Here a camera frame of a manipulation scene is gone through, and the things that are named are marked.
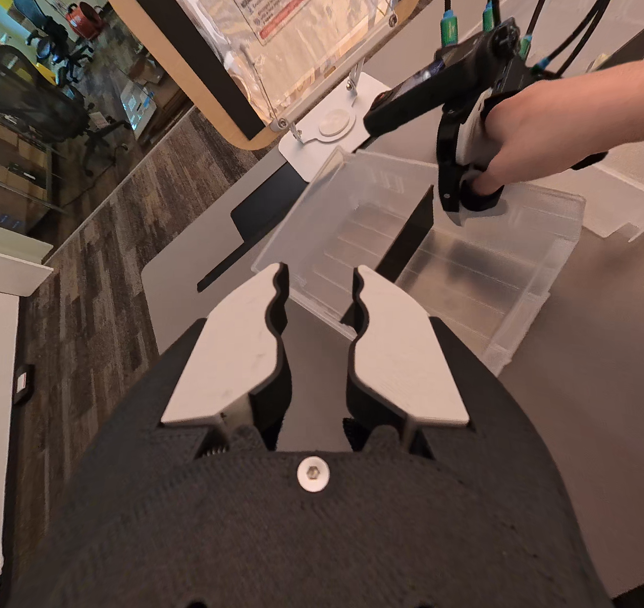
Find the clear plastic bin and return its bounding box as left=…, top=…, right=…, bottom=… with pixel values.
left=252, top=146, right=587, bottom=377

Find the white stand base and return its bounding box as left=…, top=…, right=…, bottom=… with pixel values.
left=278, top=72, right=392, bottom=183

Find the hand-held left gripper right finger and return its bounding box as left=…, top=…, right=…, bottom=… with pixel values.
left=343, top=265, right=471, bottom=452

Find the blue office chair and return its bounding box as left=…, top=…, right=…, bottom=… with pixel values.
left=12, top=0, right=51, bottom=30

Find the red bucket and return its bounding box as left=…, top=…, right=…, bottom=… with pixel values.
left=65, top=3, right=106, bottom=40

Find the clear acrylic sign holder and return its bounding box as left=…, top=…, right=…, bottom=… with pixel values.
left=151, top=0, right=398, bottom=133

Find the black desk mat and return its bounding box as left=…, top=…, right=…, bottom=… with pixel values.
left=196, top=162, right=308, bottom=293

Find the black bin divider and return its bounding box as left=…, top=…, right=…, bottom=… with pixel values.
left=339, top=184, right=436, bottom=329

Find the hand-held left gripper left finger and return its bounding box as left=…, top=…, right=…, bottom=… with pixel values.
left=160, top=262, right=293, bottom=452

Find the white cabinet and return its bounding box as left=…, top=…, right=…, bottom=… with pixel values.
left=0, top=225, right=55, bottom=568

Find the pile of flat cardboard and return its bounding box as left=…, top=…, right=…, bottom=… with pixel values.
left=121, top=54, right=169, bottom=138

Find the person's right forearm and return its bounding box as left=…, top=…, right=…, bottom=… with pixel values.
left=563, top=57, right=644, bottom=168

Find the person's right hand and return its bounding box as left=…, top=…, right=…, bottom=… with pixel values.
left=474, top=80, right=575, bottom=197

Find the large black office chair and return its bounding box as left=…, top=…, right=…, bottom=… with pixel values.
left=0, top=47, right=131, bottom=166

